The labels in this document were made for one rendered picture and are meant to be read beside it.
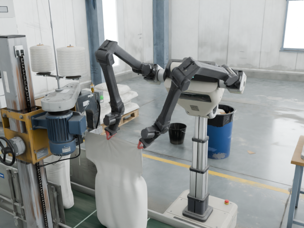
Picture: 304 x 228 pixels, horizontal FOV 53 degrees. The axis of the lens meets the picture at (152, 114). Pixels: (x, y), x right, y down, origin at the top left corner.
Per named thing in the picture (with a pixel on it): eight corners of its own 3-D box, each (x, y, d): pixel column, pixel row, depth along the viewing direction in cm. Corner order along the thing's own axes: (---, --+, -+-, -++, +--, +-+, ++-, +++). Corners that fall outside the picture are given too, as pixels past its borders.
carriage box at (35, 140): (74, 145, 204) (69, 100, 195) (32, 165, 177) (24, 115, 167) (49, 138, 217) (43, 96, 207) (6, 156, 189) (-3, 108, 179)
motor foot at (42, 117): (59, 126, 180) (57, 112, 177) (43, 133, 170) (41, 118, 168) (48, 124, 184) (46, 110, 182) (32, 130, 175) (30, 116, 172)
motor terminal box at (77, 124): (88, 132, 180) (86, 114, 177) (82, 139, 171) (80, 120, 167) (74, 132, 181) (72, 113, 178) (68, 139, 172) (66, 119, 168)
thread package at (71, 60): (93, 74, 182) (91, 45, 177) (73, 79, 169) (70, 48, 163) (73, 72, 190) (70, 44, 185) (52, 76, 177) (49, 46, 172)
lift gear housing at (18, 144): (26, 154, 178) (24, 137, 175) (18, 158, 174) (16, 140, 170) (15, 151, 184) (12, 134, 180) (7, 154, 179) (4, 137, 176)
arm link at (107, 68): (113, 51, 168) (99, 48, 174) (106, 56, 165) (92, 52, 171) (127, 111, 196) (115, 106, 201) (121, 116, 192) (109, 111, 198)
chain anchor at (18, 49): (26, 56, 167) (25, 45, 165) (18, 57, 163) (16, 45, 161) (23, 56, 169) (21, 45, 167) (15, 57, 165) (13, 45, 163)
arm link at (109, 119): (125, 106, 193) (115, 103, 198) (113, 109, 184) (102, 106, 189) (123, 124, 197) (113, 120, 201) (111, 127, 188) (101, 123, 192)
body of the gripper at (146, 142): (138, 140, 183) (145, 133, 178) (146, 134, 191) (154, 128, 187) (144, 148, 182) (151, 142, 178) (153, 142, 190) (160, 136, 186)
